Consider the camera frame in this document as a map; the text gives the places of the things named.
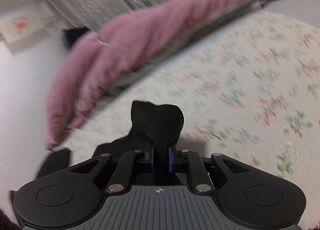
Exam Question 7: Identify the wall picture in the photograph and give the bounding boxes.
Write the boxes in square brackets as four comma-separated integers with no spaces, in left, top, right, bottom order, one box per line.
[0,11,47,44]

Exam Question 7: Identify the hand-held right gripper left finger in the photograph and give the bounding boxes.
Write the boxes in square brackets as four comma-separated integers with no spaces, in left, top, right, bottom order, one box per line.
[70,140,155,193]

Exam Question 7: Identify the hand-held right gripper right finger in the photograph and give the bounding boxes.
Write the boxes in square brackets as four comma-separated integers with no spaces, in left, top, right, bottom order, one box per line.
[167,142,252,193]

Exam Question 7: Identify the dark object by curtain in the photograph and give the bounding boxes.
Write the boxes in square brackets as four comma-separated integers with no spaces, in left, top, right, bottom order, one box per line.
[61,27,91,52]

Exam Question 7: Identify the pink duvet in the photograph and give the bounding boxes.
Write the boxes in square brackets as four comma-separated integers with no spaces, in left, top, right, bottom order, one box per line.
[45,0,304,150]

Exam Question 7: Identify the black pants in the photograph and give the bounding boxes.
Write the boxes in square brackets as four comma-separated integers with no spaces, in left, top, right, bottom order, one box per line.
[91,100,185,170]

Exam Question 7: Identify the folded black garment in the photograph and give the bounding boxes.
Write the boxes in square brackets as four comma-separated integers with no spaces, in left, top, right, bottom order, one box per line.
[35,147,72,179]

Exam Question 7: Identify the light blue bed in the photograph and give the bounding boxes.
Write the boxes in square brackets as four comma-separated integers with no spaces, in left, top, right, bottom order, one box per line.
[260,0,320,28]

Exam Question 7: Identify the floral bed sheet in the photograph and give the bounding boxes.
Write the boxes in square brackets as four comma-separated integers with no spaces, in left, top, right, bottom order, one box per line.
[67,11,320,185]

